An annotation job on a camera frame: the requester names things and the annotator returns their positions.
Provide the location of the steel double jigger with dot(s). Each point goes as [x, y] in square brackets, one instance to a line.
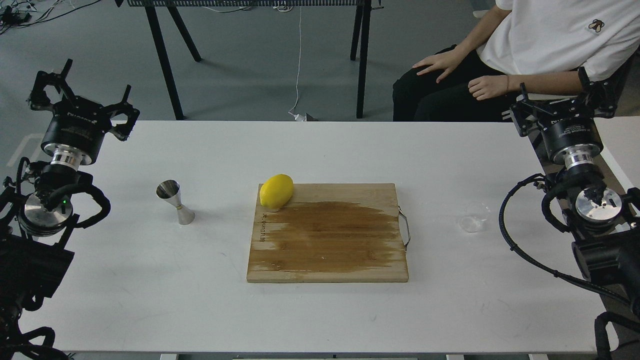
[170, 192]

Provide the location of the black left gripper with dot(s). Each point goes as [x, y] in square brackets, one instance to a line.
[75, 132]

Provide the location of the person left hand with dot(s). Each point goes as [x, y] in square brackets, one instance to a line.
[488, 87]

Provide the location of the white power adapter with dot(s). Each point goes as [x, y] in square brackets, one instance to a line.
[304, 117]

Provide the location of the seated person white shirt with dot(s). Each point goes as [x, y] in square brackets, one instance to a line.
[540, 43]

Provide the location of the person right hand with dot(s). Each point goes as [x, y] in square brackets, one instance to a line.
[445, 62]

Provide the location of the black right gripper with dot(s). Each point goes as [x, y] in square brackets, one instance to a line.
[569, 128]

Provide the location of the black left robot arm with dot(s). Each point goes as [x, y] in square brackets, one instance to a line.
[47, 201]

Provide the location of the small clear glass cup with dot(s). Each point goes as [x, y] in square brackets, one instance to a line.
[475, 218]

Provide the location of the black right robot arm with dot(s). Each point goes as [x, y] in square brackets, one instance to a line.
[603, 222]

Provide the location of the wooden cutting board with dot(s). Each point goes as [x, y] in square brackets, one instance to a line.
[330, 233]

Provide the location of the yellow lemon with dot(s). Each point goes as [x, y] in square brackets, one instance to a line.
[276, 191]

